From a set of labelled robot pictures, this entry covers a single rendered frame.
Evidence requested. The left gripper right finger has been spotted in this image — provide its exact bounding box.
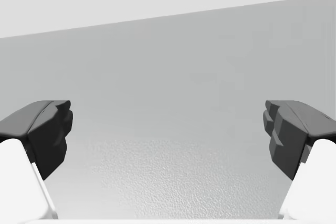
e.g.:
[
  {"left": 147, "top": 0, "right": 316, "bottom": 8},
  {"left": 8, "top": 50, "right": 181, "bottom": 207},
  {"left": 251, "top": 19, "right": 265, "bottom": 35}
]
[{"left": 263, "top": 100, "right": 336, "bottom": 221}]

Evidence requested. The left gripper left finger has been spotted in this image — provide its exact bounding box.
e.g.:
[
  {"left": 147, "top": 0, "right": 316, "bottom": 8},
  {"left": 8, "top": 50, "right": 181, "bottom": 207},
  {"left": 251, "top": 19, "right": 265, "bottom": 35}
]
[{"left": 0, "top": 100, "right": 74, "bottom": 221}]

